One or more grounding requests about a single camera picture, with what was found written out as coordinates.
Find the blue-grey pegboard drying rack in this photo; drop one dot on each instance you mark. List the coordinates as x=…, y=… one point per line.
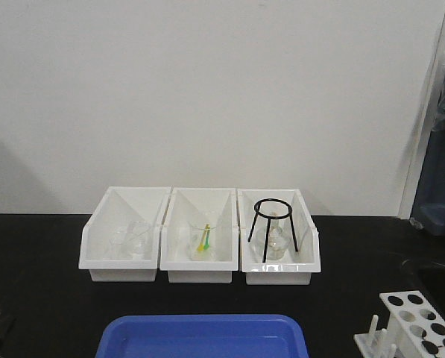
x=428, y=211

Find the glass beaker with droppers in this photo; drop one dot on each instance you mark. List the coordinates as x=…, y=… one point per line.
x=195, y=233

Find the blue plastic tray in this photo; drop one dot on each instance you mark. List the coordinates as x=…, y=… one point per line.
x=214, y=335

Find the yellow plastic dropper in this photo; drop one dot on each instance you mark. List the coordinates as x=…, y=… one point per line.
x=199, y=248

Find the right white plastic bin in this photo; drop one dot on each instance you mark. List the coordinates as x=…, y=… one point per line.
x=294, y=268

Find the green plastic dropper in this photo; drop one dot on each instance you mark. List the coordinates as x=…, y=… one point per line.
x=205, y=244

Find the white plastic bin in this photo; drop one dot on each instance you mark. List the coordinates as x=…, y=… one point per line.
x=294, y=268
x=119, y=206
x=217, y=206

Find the small glass beakers in bin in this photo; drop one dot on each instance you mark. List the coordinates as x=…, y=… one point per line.
x=128, y=242

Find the left white plastic bin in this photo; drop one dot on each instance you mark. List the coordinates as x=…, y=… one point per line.
x=119, y=206

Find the white test tube rack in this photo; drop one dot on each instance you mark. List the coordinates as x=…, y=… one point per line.
x=414, y=329

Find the glass alcohol lamp flask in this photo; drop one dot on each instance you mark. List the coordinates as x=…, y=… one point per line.
x=271, y=243

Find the black sink basin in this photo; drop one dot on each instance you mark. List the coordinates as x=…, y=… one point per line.
x=428, y=277

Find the middle white plastic bin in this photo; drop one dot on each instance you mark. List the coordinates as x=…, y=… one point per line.
x=217, y=206

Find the black metal tripod stand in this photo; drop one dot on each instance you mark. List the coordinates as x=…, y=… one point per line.
x=262, y=217

